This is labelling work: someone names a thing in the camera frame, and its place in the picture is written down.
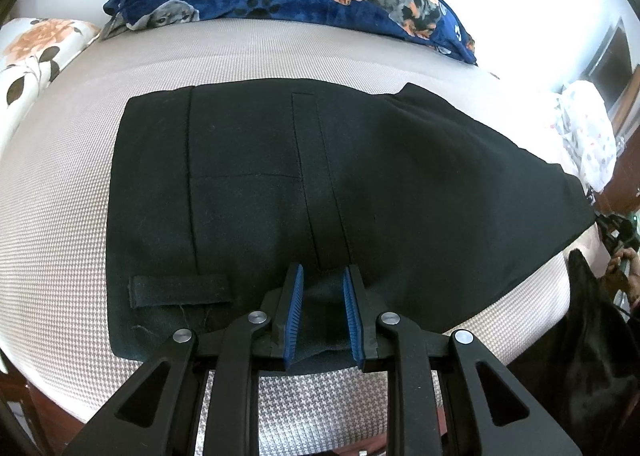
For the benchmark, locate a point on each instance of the person's right hand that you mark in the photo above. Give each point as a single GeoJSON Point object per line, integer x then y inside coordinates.
{"type": "Point", "coordinates": [629, 278]}

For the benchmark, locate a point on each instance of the white dotted cloth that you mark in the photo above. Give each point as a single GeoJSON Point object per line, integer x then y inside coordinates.
{"type": "Point", "coordinates": [590, 136]}

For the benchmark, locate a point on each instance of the brown wooden bed frame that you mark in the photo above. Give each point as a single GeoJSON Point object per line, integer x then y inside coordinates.
{"type": "Point", "coordinates": [45, 416]}

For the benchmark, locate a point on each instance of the dark framed panel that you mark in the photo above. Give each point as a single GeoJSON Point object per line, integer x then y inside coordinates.
{"type": "Point", "coordinates": [612, 66]}

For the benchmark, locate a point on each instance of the dark cloth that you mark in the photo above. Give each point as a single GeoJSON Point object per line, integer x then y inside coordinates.
{"type": "Point", "coordinates": [590, 361]}

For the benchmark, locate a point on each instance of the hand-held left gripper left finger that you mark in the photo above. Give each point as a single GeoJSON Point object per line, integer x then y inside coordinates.
{"type": "Point", "coordinates": [295, 316]}

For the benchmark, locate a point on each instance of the black pants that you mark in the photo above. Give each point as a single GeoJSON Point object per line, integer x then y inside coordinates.
{"type": "Point", "coordinates": [250, 186]}

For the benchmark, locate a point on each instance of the white floral pillow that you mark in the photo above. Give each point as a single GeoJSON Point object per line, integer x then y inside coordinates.
{"type": "Point", "coordinates": [30, 51]}

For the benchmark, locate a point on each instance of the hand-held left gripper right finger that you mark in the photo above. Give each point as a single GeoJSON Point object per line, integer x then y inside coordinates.
{"type": "Point", "coordinates": [352, 316]}

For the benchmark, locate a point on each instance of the beige houndstooth bed cover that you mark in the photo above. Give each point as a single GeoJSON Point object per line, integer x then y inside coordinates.
{"type": "Point", "coordinates": [60, 186]}

